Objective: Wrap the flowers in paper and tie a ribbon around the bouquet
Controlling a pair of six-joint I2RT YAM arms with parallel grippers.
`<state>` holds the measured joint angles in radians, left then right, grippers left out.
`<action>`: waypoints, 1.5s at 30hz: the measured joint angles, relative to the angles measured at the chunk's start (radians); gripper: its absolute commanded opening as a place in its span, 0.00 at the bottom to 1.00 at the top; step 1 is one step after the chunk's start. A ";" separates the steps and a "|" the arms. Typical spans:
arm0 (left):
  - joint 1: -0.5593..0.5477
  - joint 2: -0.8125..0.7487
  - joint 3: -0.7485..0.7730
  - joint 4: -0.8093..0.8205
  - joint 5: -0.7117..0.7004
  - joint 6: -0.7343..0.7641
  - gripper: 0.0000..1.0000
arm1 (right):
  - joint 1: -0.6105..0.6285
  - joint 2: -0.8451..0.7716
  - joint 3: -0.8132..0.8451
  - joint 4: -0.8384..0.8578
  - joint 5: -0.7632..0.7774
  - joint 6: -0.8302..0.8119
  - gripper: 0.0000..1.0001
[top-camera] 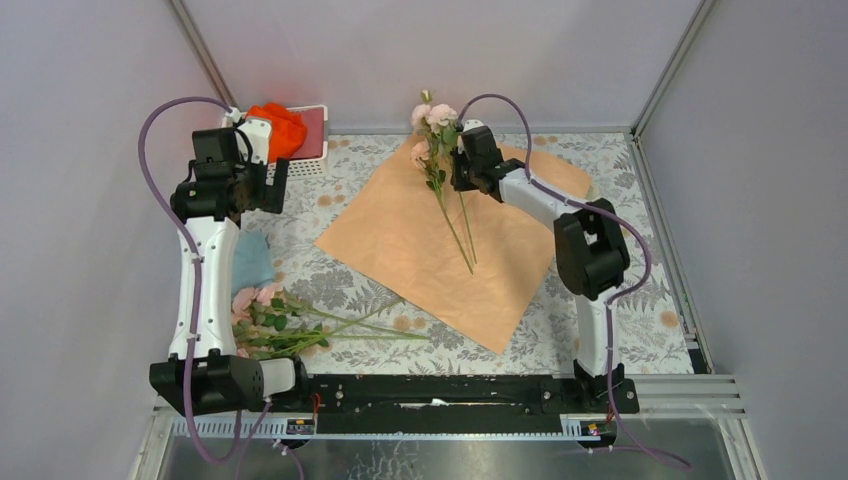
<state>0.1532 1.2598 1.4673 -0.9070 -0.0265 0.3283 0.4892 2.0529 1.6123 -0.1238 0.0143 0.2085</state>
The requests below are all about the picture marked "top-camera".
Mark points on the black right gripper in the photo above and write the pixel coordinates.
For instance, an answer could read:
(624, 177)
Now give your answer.
(458, 156)

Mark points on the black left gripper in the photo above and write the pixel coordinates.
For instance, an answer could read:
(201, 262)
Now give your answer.
(265, 197)

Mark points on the orange wrapping paper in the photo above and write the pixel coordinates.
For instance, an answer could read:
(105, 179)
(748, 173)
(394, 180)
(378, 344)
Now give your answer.
(393, 232)

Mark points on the cream ribbon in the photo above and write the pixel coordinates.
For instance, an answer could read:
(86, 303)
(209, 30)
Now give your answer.
(593, 193)

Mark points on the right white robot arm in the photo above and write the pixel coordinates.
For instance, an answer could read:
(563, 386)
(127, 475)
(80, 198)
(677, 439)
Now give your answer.
(590, 252)

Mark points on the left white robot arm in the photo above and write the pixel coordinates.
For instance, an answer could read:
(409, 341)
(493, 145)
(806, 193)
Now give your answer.
(202, 367)

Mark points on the pink fake flower bunch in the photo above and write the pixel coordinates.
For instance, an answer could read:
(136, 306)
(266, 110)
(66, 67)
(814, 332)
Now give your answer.
(271, 323)

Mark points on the white perforated plastic basket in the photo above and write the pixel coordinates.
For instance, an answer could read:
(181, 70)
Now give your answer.
(253, 135)

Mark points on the dark red cloth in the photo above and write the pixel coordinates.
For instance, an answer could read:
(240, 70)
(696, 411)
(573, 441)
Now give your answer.
(312, 147)

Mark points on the orange cloth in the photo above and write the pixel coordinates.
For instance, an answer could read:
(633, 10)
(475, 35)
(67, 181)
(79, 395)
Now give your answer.
(288, 131)

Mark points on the light blue towel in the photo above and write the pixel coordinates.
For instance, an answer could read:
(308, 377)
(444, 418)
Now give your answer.
(252, 262)

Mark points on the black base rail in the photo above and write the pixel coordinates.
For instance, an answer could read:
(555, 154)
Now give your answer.
(454, 404)

